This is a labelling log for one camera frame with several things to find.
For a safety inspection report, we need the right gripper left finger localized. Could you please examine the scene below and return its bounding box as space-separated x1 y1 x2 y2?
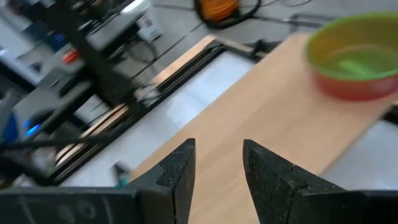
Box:
130 138 197 224

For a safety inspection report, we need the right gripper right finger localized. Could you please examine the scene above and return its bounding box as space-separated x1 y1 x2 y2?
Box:
242 139 368 224

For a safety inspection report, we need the red translucent small bowl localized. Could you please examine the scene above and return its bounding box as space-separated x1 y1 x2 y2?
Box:
310 68 398 102

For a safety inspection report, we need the green translucent small bowl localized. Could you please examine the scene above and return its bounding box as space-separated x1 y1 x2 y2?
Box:
304 11 398 82

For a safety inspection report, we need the wooden box platform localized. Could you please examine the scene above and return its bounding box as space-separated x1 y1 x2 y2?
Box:
130 32 398 224

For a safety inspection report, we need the orange vacuum cleaner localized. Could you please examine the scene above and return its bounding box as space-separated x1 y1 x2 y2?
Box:
198 0 241 22

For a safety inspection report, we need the black aluminium table frame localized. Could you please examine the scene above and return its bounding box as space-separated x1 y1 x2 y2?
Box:
46 40 268 187

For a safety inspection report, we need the black vacuum hose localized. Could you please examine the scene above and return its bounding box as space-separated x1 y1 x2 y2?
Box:
193 0 262 30

